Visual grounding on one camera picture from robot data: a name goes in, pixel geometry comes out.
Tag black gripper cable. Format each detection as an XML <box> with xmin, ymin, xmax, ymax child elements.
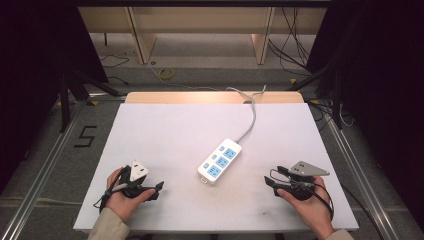
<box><xmin>92</xmin><ymin>165</ymin><xmax>132</xmax><ymax>213</ymax></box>
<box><xmin>269</xmin><ymin>168</ymin><xmax>385</xmax><ymax>240</ymax></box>

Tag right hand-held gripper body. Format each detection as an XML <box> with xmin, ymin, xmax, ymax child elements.
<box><xmin>277</xmin><ymin>160</ymin><xmax>331</xmax><ymax>202</ymax></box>

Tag black metal stand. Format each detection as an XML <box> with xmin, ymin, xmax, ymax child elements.
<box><xmin>287</xmin><ymin>61</ymin><xmax>345</xmax><ymax>130</ymax></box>
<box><xmin>57</xmin><ymin>70</ymin><xmax>122</xmax><ymax>133</ymax></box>

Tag black floor cable bundle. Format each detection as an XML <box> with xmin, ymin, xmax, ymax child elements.
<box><xmin>267</xmin><ymin>6</ymin><xmax>312</xmax><ymax>77</ymax></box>

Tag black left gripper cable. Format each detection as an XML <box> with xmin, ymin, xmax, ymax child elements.
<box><xmin>92</xmin><ymin>165</ymin><xmax>132</xmax><ymax>213</ymax></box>

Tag white board table cover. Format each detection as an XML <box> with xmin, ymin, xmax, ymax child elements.
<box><xmin>72</xmin><ymin>102</ymin><xmax>360</xmax><ymax>233</ymax></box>

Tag black curtain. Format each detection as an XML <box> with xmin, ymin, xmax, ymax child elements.
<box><xmin>305</xmin><ymin>0</ymin><xmax>424</xmax><ymax>231</ymax></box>
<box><xmin>0</xmin><ymin>0</ymin><xmax>110</xmax><ymax>194</ymax></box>

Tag metal floor rail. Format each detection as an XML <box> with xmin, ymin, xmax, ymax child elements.
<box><xmin>309</xmin><ymin>102</ymin><xmax>403</xmax><ymax>240</ymax></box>
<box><xmin>0</xmin><ymin>99</ymin><xmax>88</xmax><ymax>240</ymax></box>

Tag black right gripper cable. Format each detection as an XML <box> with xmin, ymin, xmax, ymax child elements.
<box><xmin>269</xmin><ymin>168</ymin><xmax>385</xmax><ymax>240</ymax></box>

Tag yellow tape roll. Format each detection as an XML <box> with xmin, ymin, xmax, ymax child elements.
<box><xmin>157</xmin><ymin>67</ymin><xmax>175</xmax><ymax>81</ymax></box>

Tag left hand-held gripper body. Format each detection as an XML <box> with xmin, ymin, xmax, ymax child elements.
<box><xmin>118</xmin><ymin>160</ymin><xmax>153</xmax><ymax>200</ymax></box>

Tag person's right hand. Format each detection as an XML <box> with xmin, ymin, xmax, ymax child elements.
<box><xmin>276</xmin><ymin>175</ymin><xmax>335</xmax><ymax>234</ymax></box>

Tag person's left hand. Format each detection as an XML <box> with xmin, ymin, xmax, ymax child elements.
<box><xmin>105</xmin><ymin>167</ymin><xmax>157</xmax><ymax>224</ymax></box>

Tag white floor cable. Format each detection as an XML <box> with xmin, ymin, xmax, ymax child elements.
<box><xmin>147</xmin><ymin>62</ymin><xmax>219</xmax><ymax>92</ymax></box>

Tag grey power strip cable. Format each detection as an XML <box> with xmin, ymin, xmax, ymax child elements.
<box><xmin>225</xmin><ymin>84</ymin><xmax>268</xmax><ymax>144</ymax></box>

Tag thin black floor cable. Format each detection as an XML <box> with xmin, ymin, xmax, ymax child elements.
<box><xmin>99</xmin><ymin>53</ymin><xmax>131</xmax><ymax>86</ymax></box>

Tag white power strip blue sockets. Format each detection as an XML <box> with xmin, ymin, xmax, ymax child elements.
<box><xmin>197</xmin><ymin>137</ymin><xmax>243</xmax><ymax>186</ymax></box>

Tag light wooden bench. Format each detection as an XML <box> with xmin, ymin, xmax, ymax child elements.
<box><xmin>77</xmin><ymin>6</ymin><xmax>328</xmax><ymax>66</ymax></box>

